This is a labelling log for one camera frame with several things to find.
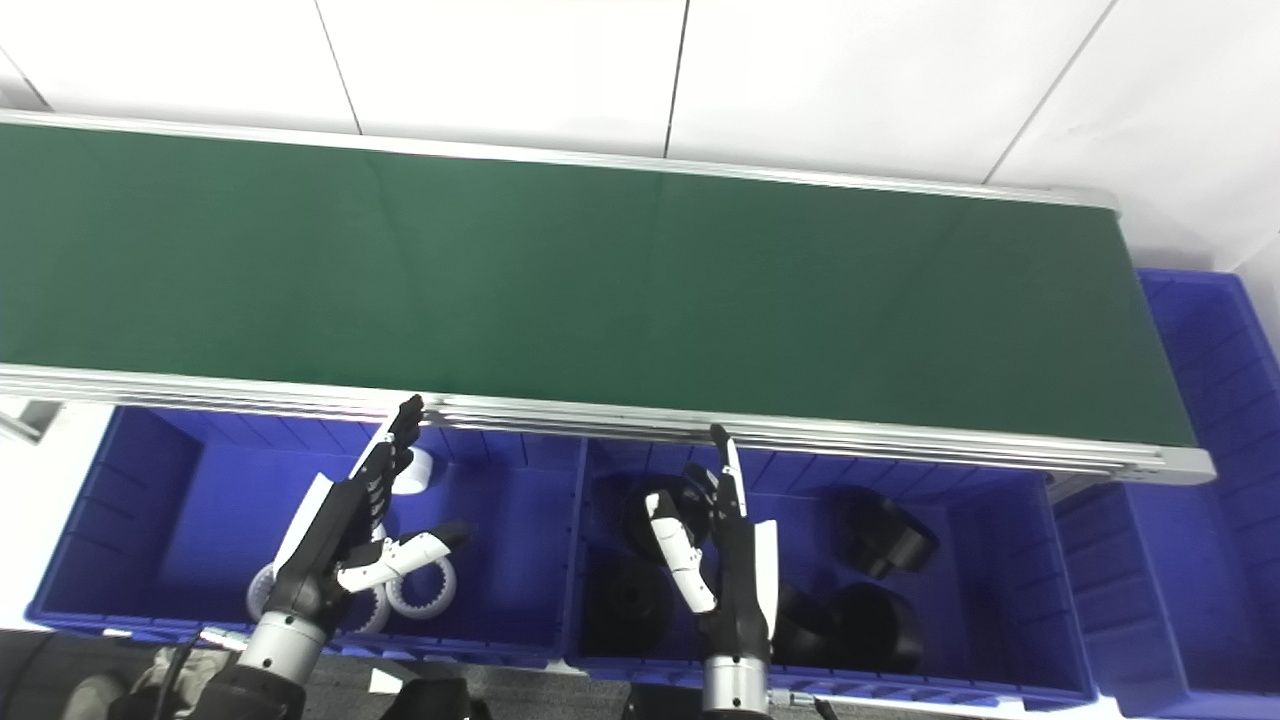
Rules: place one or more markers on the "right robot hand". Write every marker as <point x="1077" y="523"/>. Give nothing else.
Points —
<point x="735" y="590"/>

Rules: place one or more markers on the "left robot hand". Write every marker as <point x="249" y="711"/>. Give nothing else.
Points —
<point x="320" y="560"/>

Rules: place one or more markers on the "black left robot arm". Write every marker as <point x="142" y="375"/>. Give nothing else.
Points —
<point x="275" y="660"/>

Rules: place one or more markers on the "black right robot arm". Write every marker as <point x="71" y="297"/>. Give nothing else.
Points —
<point x="735" y="690"/>

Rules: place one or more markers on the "black round plastic part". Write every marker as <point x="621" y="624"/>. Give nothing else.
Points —
<point x="880" y="625"/>
<point x="640" y="525"/>
<point x="630" y="605"/>
<point x="890" y="540"/>

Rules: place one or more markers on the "white plastic cylinder part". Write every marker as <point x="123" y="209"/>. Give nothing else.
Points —
<point x="420" y="472"/>

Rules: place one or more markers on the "blue bin with white parts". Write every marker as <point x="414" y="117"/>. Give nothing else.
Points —
<point x="170" y="540"/>

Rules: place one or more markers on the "blue bin with black parts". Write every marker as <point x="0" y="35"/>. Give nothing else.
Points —
<point x="1000" y="570"/>

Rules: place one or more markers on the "aluminium conveyor leg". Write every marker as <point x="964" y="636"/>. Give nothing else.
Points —
<point x="25" y="418"/>

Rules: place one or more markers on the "empty blue plastic bin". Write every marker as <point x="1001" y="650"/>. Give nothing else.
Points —
<point x="1190" y="560"/>

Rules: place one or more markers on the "green conveyor belt with aluminium frame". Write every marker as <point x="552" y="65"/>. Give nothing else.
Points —
<point x="600" y="290"/>

